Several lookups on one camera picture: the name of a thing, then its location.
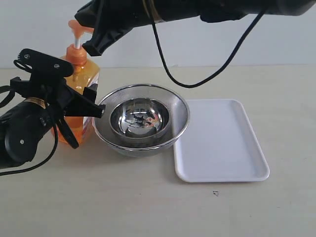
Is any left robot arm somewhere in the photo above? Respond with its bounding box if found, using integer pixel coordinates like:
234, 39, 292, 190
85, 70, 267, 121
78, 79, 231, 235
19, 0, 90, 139
0, 77, 105, 168

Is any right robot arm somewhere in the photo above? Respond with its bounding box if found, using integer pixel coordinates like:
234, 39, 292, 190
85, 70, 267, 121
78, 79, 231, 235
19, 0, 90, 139
75, 0, 316, 57

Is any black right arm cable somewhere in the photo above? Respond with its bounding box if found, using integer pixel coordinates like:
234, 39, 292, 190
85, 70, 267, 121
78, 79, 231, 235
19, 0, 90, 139
142, 0, 267, 89

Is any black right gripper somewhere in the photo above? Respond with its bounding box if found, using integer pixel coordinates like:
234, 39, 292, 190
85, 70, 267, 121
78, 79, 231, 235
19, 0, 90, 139
75, 0, 157, 56

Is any steel mesh colander basin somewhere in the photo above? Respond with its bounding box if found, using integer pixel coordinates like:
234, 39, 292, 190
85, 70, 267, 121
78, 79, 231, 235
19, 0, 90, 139
92, 84, 190, 158

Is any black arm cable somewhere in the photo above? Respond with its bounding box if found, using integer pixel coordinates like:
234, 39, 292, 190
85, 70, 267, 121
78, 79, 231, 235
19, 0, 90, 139
0, 59, 80, 176
142, 0, 267, 89

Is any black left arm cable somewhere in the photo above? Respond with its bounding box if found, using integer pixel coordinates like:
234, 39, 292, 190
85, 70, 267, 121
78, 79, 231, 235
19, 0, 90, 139
0, 59, 80, 176

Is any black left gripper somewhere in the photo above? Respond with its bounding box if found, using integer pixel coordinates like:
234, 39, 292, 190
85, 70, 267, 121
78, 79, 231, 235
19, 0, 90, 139
9, 76, 106, 119

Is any white rectangular plastic tray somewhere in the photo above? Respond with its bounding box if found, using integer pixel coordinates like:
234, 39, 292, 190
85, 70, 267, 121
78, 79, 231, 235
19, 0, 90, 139
174, 99, 270, 183

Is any orange dish soap pump bottle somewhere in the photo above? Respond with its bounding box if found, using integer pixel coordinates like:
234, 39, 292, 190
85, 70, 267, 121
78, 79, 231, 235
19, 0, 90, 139
61, 20, 100, 144

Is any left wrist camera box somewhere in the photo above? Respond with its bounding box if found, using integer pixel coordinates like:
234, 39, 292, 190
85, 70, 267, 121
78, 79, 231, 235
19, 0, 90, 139
17, 48, 74, 78

